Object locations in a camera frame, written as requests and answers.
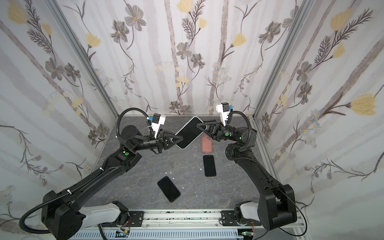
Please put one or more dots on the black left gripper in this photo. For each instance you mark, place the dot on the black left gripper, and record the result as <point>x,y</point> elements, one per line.
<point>161,142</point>

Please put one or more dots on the phone in black case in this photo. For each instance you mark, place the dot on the phone in black case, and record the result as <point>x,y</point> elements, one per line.
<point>169,189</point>

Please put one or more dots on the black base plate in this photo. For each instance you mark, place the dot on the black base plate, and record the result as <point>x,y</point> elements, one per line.
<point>228,218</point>
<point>136,219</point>

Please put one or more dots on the aluminium mounting rail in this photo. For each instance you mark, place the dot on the aluminium mounting rail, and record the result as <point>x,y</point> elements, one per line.
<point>195,219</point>

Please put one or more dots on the phone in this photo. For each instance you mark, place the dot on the phone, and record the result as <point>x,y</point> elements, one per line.
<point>169,189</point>
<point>189,132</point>

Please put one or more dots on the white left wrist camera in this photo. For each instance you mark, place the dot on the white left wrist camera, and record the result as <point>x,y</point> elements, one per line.
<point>156,121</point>

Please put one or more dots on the pink phone case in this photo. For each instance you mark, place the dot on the pink phone case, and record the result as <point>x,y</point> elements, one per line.
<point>207,144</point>

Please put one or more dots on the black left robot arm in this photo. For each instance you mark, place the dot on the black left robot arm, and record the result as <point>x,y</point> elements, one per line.
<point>65,214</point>

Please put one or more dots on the black smartphone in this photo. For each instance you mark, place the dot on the black smartphone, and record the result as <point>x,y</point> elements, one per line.
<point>209,166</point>

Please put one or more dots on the white perforated cable duct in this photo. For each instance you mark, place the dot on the white perforated cable duct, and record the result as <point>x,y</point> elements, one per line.
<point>191,234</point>

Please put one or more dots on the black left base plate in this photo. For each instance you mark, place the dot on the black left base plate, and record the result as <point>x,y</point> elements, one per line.
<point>136,219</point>

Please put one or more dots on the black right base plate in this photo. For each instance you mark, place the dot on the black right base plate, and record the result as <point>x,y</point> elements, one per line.
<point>228,218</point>

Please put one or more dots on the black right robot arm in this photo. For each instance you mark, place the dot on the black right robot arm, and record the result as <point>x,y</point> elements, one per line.
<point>276,207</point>

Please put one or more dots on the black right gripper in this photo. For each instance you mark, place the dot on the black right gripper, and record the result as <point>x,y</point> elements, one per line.
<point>214,130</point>

